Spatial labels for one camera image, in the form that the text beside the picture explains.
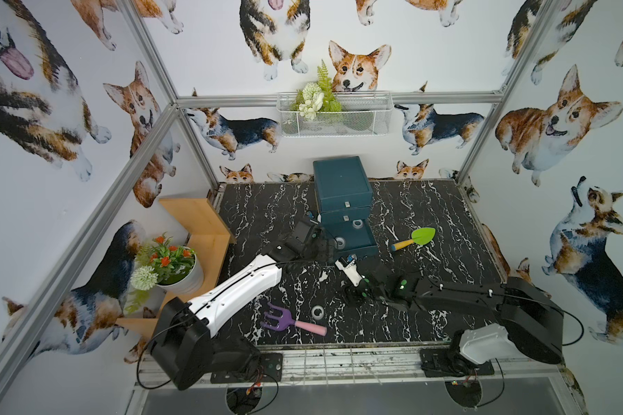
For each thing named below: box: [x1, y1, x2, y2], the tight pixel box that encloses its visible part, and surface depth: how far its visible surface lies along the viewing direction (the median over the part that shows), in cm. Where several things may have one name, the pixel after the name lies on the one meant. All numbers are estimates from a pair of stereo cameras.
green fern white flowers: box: [290, 58, 343, 122], surface depth 82 cm
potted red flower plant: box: [124, 231, 205, 315], surface depth 74 cm
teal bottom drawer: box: [321, 219, 379, 260], surface depth 102 cm
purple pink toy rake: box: [259, 302, 328, 337], surface depth 83 cm
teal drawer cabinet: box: [313, 155, 374, 224], surface depth 93 cm
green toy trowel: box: [391, 227, 437, 252], surface depth 105 cm
